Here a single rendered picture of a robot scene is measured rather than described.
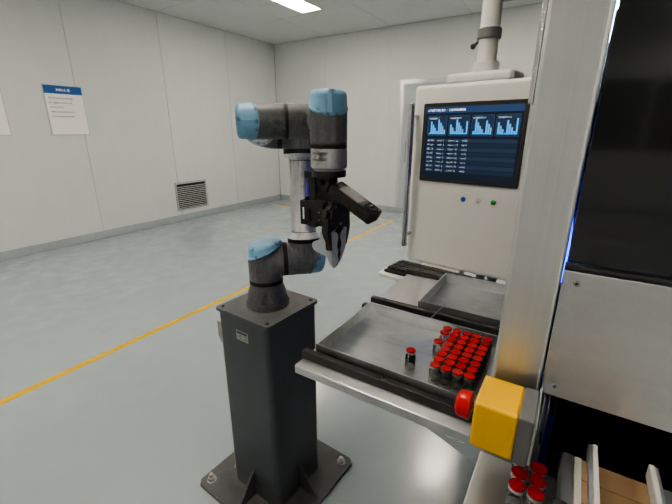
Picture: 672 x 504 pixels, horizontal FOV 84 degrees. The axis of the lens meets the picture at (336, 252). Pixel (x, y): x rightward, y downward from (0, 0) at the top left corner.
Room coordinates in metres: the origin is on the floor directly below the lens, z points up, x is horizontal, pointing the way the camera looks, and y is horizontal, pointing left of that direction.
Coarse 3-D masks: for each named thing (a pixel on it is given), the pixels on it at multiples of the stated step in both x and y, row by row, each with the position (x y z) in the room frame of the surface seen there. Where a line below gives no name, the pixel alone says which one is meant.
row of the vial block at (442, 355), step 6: (456, 330) 0.77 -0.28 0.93; (450, 336) 0.75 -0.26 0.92; (456, 336) 0.75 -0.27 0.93; (444, 342) 0.72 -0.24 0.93; (450, 342) 0.72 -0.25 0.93; (456, 342) 0.74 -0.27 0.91; (444, 348) 0.70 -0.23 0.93; (450, 348) 0.71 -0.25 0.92; (438, 354) 0.68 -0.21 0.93; (444, 354) 0.68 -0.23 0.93; (438, 360) 0.65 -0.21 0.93; (444, 360) 0.67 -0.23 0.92; (432, 366) 0.63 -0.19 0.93; (438, 366) 0.63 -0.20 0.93; (432, 372) 0.63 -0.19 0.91; (438, 372) 0.63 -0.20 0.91; (432, 378) 0.63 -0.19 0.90; (438, 378) 0.63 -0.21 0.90; (438, 384) 0.63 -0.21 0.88
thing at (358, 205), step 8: (336, 184) 0.77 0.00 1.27; (344, 184) 0.79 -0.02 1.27; (328, 192) 0.77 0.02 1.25; (336, 192) 0.76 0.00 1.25; (344, 192) 0.75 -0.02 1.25; (352, 192) 0.77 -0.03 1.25; (336, 200) 0.76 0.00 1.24; (344, 200) 0.75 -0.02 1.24; (352, 200) 0.74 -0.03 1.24; (360, 200) 0.75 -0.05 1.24; (352, 208) 0.74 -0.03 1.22; (360, 208) 0.73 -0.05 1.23; (368, 208) 0.73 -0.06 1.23; (376, 208) 0.74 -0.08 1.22; (360, 216) 0.73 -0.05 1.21; (368, 216) 0.72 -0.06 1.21; (376, 216) 0.73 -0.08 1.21
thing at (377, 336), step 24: (360, 312) 0.90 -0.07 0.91; (384, 312) 0.93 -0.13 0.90; (408, 312) 0.89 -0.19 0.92; (336, 336) 0.80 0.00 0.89; (360, 336) 0.82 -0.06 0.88; (384, 336) 0.82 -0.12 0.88; (408, 336) 0.82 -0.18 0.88; (432, 336) 0.82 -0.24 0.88; (360, 360) 0.68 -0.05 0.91; (384, 360) 0.72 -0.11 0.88; (432, 360) 0.72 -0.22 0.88; (408, 384) 0.62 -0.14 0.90; (432, 384) 0.60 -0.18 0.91; (480, 384) 0.64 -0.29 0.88
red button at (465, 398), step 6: (462, 390) 0.45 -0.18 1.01; (468, 390) 0.45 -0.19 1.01; (456, 396) 0.45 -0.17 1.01; (462, 396) 0.44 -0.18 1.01; (468, 396) 0.44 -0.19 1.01; (474, 396) 0.46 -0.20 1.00; (456, 402) 0.44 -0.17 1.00; (462, 402) 0.44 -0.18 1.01; (468, 402) 0.43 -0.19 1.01; (456, 408) 0.44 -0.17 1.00; (462, 408) 0.43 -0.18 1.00; (468, 408) 0.43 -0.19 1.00; (462, 414) 0.43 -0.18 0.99; (468, 414) 0.43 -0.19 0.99
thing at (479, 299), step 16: (432, 288) 1.06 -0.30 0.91; (448, 288) 1.13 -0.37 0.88; (464, 288) 1.13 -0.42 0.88; (480, 288) 1.12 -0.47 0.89; (496, 288) 1.09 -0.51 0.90; (432, 304) 0.94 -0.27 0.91; (448, 304) 1.01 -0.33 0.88; (464, 304) 1.01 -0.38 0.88; (480, 304) 1.01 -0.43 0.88; (496, 304) 1.01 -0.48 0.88; (480, 320) 0.87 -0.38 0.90; (496, 320) 0.85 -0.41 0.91
